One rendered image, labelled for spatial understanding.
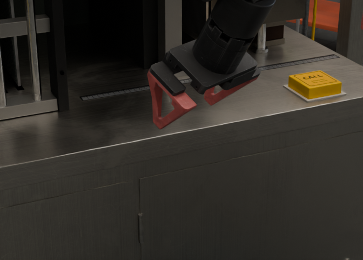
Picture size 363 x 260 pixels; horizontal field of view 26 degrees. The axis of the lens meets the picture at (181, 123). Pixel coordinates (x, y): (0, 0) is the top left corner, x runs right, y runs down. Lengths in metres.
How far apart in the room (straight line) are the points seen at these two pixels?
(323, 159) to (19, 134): 0.56
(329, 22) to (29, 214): 3.07
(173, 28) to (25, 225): 0.47
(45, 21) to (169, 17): 0.27
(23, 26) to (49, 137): 0.19
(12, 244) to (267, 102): 0.50
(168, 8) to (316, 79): 0.30
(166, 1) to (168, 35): 0.07
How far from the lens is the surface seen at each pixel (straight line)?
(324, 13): 4.31
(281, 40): 1.68
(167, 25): 1.48
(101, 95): 1.42
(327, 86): 1.42
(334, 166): 1.51
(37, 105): 1.35
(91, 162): 1.23
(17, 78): 1.46
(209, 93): 1.02
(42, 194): 1.26
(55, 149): 1.23
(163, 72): 0.91
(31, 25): 1.30
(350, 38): 2.41
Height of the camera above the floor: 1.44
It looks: 25 degrees down
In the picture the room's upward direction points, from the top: straight up
